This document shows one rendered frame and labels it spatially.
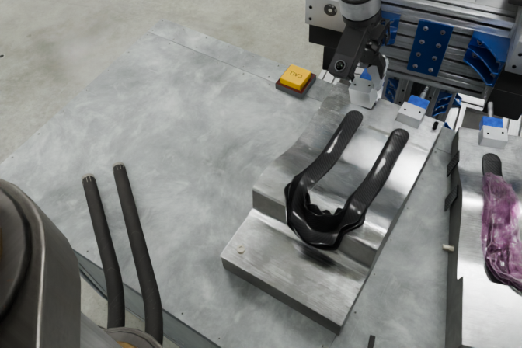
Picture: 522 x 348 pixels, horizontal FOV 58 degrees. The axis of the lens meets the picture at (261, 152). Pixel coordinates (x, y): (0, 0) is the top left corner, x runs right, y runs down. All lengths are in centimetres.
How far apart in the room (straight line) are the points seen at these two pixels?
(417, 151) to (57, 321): 91
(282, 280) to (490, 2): 86
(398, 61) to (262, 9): 152
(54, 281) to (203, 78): 112
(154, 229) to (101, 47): 187
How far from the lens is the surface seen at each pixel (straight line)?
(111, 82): 138
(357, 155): 103
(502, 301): 91
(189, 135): 119
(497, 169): 112
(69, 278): 24
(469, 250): 97
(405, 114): 107
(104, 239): 101
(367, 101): 108
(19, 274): 21
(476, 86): 146
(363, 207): 92
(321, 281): 91
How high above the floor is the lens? 171
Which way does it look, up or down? 54 degrees down
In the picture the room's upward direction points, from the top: 6 degrees counter-clockwise
